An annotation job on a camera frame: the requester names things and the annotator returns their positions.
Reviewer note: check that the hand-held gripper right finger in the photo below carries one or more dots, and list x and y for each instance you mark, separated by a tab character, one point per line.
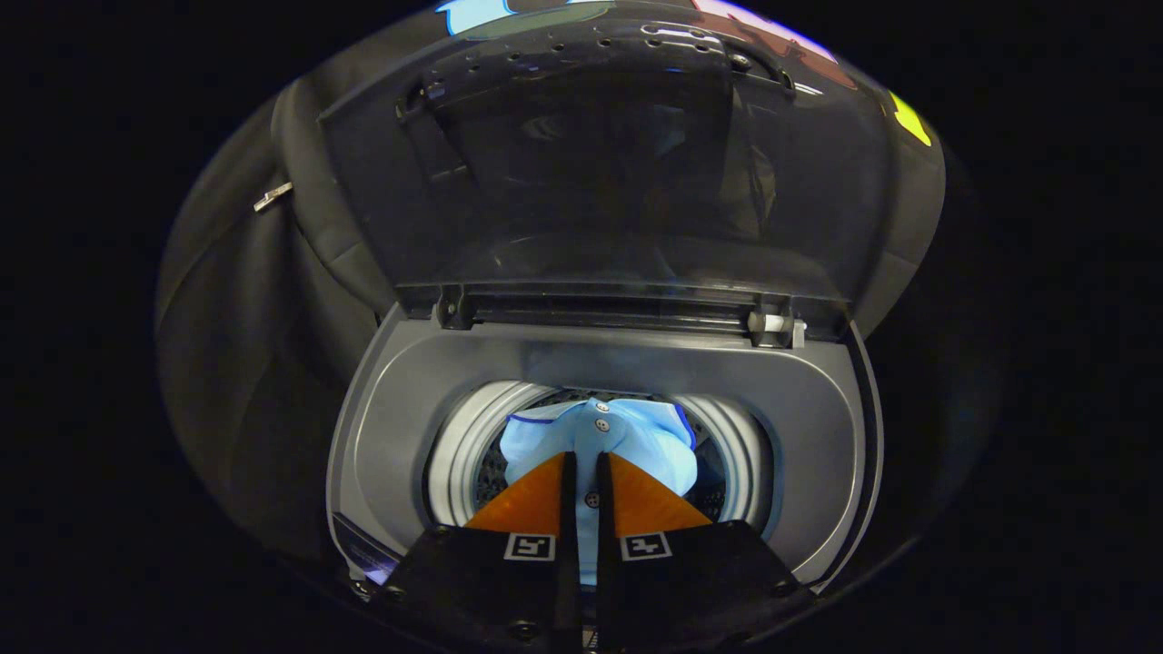
690	590

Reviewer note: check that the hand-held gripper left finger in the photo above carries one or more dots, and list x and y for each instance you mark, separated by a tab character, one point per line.
509	590

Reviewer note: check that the light blue polo shirt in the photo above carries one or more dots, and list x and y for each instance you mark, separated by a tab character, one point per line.
636	440

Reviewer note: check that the dark transparent washing machine lid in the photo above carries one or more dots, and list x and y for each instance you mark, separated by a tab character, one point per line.
591	182

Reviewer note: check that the small silver clip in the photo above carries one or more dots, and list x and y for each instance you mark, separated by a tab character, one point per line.
273	196

